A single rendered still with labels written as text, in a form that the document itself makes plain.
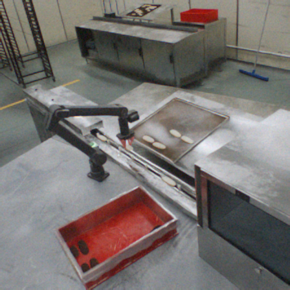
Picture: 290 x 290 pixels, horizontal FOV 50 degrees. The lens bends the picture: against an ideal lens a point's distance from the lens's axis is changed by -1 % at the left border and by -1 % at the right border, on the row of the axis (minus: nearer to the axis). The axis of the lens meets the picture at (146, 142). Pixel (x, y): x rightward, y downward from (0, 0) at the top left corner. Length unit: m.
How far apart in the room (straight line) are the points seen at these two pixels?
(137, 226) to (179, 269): 0.31
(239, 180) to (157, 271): 0.57
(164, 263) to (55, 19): 8.26
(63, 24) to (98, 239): 8.09
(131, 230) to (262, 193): 0.76
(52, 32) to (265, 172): 8.44
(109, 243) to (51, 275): 0.28
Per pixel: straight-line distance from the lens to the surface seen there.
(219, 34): 5.37
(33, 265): 1.58
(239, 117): 2.05
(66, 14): 9.31
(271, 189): 1.00
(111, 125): 2.45
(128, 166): 1.88
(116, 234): 1.55
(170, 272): 1.39
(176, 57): 4.54
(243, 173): 1.05
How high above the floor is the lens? 1.95
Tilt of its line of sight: 31 degrees down
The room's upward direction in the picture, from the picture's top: 9 degrees counter-clockwise
